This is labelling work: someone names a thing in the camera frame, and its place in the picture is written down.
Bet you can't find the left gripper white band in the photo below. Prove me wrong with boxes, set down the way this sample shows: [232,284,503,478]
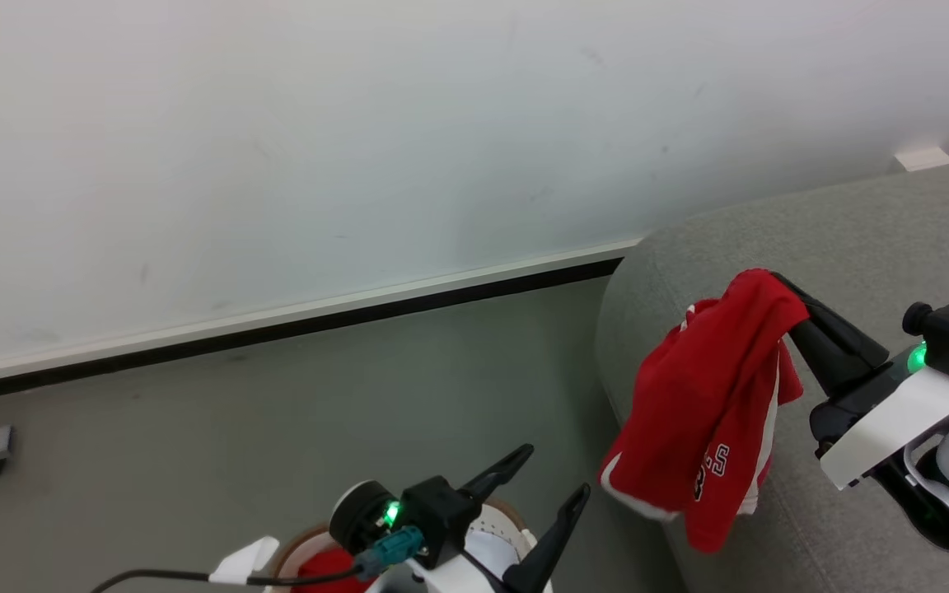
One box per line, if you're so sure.
[376,444,591,593]

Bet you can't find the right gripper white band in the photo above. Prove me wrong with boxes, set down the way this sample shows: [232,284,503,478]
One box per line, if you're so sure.
[771,272,949,492]

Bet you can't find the red sports shorts white trim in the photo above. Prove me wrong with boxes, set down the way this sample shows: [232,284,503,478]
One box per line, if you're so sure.
[598,268,811,554]

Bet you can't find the white laundry basket brown rim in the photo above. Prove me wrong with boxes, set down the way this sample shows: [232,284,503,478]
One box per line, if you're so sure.
[264,497,541,593]

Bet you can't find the grey fabric sofa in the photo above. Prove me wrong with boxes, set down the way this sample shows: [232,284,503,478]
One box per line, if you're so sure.
[594,155,949,593]

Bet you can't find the red garment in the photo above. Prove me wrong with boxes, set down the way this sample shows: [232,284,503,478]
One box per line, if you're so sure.
[297,549,378,593]

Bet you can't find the small white box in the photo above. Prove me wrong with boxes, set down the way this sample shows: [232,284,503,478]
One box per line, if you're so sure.
[893,147,949,173]

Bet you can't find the white and black baseboard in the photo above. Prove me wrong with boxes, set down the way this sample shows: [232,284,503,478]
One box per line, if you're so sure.
[0,237,647,406]

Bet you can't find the thin black cable teal plug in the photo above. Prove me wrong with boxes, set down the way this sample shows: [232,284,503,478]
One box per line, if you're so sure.
[91,527,426,593]

